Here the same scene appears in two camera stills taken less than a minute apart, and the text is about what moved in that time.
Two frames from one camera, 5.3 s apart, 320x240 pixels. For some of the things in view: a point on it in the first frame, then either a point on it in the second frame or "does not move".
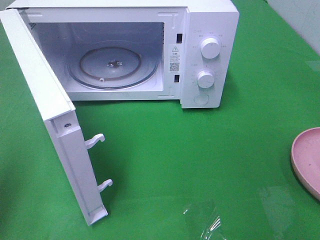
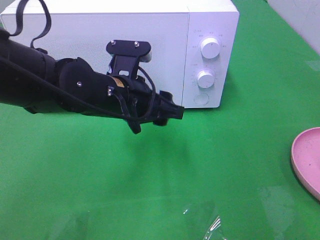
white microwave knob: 205,78 does not move
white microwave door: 63,124 -> 86,35
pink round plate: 305,159 does not move
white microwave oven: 159,50 does not move
